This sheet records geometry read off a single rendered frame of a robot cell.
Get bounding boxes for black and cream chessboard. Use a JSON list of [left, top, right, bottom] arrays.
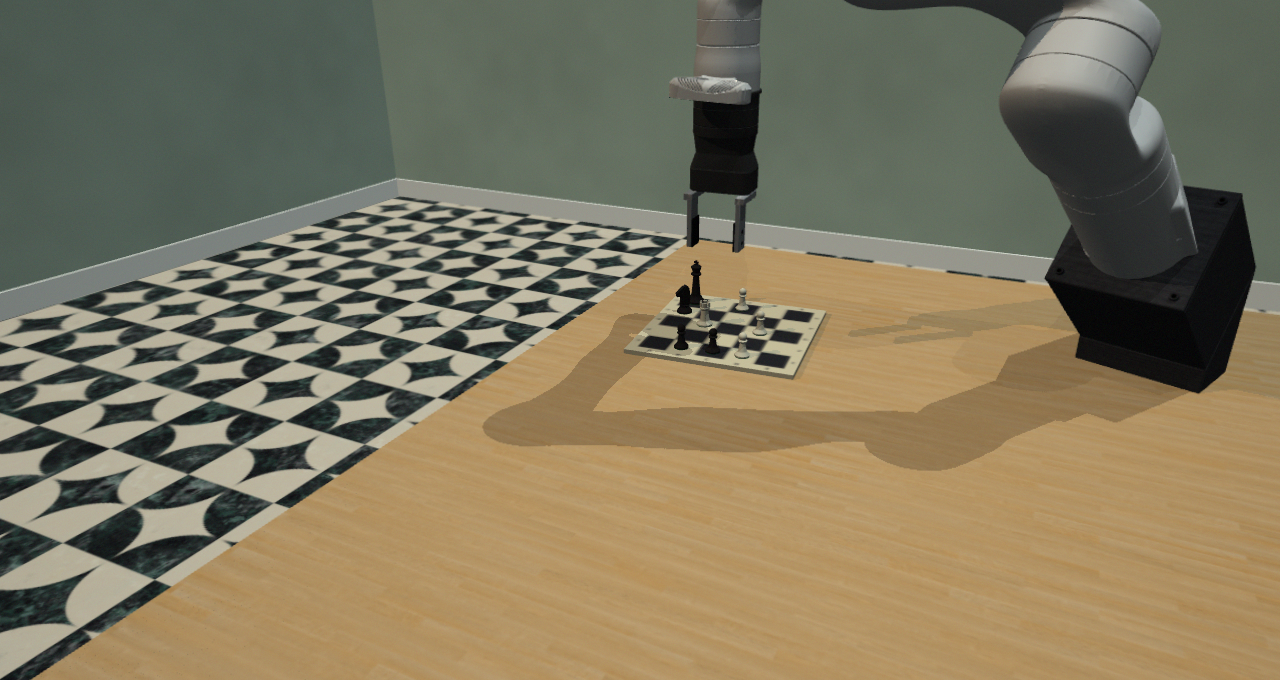
[[625, 295, 826, 380]]

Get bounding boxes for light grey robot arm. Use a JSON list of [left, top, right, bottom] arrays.
[[698, 0, 1198, 279]]

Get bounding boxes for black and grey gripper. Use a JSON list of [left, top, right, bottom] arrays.
[[669, 44, 762, 254]]

